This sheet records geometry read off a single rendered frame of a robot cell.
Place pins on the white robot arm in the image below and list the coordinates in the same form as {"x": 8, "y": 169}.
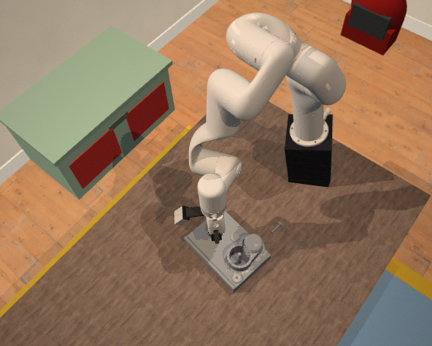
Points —
{"x": 312, "y": 75}

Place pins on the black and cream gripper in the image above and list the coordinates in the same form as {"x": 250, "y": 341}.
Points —
{"x": 215, "y": 227}

